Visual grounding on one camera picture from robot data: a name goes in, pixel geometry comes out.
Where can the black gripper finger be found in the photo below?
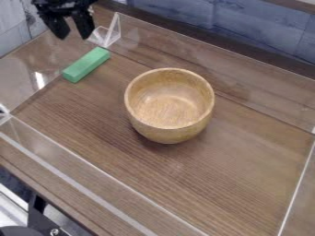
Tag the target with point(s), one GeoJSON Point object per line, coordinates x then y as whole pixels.
{"type": "Point", "coordinates": [57, 26]}
{"type": "Point", "coordinates": [84, 22]}

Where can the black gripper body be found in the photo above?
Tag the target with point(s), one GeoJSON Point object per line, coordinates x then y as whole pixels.
{"type": "Point", "coordinates": [61, 8]}

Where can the green rectangular stick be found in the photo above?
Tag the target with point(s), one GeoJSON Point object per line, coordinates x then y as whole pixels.
{"type": "Point", "coordinates": [85, 64]}

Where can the wooden bowl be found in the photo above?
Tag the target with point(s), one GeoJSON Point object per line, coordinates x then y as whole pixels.
{"type": "Point", "coordinates": [169, 103]}

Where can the clear acrylic enclosure wall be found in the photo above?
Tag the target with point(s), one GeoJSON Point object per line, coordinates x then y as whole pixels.
{"type": "Point", "coordinates": [104, 204]}

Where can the black table frame leg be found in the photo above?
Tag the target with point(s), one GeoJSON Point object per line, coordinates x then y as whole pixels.
{"type": "Point", "coordinates": [48, 221]}

